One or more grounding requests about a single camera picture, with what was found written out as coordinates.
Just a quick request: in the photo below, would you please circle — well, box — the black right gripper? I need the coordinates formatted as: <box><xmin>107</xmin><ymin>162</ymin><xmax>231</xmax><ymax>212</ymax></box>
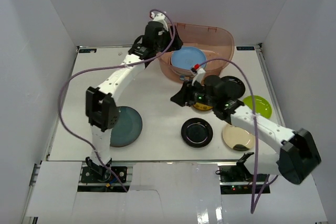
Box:
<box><xmin>171</xmin><ymin>79</ymin><xmax>216</xmax><ymax>108</ymax></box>

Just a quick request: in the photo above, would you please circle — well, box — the yellow patterned black plate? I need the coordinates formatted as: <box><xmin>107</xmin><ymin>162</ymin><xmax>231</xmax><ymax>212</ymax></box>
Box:
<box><xmin>193</xmin><ymin>103</ymin><xmax>213</xmax><ymax>112</ymax></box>

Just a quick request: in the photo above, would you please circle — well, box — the light blue plastic plate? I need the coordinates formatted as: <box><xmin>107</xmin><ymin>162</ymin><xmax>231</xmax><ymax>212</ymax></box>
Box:
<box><xmin>171</xmin><ymin>47</ymin><xmax>206</xmax><ymax>69</ymax></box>

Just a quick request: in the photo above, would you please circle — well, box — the black glossy plate front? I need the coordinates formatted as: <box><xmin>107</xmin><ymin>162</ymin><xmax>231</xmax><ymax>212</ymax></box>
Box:
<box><xmin>181</xmin><ymin>118</ymin><xmax>213</xmax><ymax>148</ymax></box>

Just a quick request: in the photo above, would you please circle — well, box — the beige ceramic plate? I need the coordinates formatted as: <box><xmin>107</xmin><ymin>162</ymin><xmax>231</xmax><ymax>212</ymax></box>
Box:
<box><xmin>222</xmin><ymin>124</ymin><xmax>255</xmax><ymax>152</ymax></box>

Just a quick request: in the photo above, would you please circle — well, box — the dark teal ceramic plate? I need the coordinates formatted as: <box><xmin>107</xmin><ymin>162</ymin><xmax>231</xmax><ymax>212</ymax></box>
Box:
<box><xmin>110</xmin><ymin>106</ymin><xmax>143</xmax><ymax>147</ymax></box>

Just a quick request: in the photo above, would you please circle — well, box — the yellow-orange plastic plate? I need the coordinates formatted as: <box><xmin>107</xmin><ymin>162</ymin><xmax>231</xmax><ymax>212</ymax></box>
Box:
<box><xmin>170</xmin><ymin>62</ymin><xmax>193</xmax><ymax>76</ymax></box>

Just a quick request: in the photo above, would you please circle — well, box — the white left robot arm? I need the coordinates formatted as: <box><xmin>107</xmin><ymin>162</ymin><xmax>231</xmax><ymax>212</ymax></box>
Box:
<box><xmin>86</xmin><ymin>21</ymin><xmax>183</xmax><ymax>182</ymax></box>

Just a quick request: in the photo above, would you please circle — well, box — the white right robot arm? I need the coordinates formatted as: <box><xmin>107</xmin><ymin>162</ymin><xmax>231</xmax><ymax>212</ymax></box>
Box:
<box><xmin>170</xmin><ymin>76</ymin><xmax>321</xmax><ymax>185</ymax></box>

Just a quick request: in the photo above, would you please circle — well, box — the translucent pink plastic bin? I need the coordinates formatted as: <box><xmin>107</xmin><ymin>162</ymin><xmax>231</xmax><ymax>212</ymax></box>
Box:
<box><xmin>159</xmin><ymin>23</ymin><xmax>235</xmax><ymax>83</ymax></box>

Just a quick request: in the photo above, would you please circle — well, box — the black plate rear right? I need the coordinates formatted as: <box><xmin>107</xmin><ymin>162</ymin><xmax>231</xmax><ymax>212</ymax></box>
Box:
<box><xmin>221</xmin><ymin>76</ymin><xmax>246</xmax><ymax>100</ymax></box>

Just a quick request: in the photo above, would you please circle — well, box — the right blue corner label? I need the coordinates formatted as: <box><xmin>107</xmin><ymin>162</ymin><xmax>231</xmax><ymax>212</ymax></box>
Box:
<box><xmin>236</xmin><ymin>46</ymin><xmax>255</xmax><ymax>51</ymax></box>

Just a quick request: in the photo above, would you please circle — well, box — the blue corner label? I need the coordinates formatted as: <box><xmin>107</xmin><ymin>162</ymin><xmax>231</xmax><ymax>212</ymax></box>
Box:
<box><xmin>236</xmin><ymin>46</ymin><xmax>255</xmax><ymax>51</ymax></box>
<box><xmin>78</xmin><ymin>48</ymin><xmax>97</xmax><ymax>54</ymax></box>

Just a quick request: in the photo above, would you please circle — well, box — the lime green plate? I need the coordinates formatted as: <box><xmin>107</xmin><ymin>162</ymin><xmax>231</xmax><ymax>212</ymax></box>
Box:
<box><xmin>243</xmin><ymin>95</ymin><xmax>272</xmax><ymax>119</ymax></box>

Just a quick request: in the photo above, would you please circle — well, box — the left blue corner label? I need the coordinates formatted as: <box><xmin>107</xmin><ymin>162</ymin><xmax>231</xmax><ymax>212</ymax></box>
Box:
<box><xmin>78</xmin><ymin>48</ymin><xmax>97</xmax><ymax>54</ymax></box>

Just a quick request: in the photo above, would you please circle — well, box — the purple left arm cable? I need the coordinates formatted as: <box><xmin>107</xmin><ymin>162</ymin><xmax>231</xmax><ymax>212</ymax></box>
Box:
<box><xmin>57</xmin><ymin>8</ymin><xmax>176</xmax><ymax>192</ymax></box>

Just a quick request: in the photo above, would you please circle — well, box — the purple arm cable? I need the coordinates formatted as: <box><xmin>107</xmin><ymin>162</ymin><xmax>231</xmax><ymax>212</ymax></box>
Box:
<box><xmin>202</xmin><ymin>58</ymin><xmax>279</xmax><ymax>214</ymax></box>
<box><xmin>57</xmin><ymin>8</ymin><xmax>176</xmax><ymax>192</ymax></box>

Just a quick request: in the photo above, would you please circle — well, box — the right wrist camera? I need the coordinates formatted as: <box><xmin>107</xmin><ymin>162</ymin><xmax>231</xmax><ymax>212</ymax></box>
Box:
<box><xmin>191</xmin><ymin>64</ymin><xmax>206</xmax><ymax>86</ymax></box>

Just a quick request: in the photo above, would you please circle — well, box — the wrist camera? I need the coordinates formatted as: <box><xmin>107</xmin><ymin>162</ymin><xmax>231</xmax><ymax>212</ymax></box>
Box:
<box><xmin>191</xmin><ymin>64</ymin><xmax>206</xmax><ymax>86</ymax></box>
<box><xmin>150</xmin><ymin>12</ymin><xmax>168</xmax><ymax>31</ymax></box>

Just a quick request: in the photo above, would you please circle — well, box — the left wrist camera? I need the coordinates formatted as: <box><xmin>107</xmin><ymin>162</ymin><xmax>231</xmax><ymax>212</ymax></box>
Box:
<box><xmin>150</xmin><ymin>12</ymin><xmax>168</xmax><ymax>31</ymax></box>

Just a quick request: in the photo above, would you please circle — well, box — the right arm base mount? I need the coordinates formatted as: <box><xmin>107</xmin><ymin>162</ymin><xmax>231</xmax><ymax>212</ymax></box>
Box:
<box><xmin>215</xmin><ymin>152</ymin><xmax>254</xmax><ymax>185</ymax></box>

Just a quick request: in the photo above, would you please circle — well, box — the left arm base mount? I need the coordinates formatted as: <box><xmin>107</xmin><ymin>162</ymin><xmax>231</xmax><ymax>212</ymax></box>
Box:
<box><xmin>80</xmin><ymin>164</ymin><xmax>128</xmax><ymax>184</ymax></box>

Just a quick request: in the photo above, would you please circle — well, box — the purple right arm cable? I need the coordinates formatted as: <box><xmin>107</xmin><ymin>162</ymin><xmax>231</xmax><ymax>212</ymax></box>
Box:
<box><xmin>202</xmin><ymin>58</ymin><xmax>279</xmax><ymax>214</ymax></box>

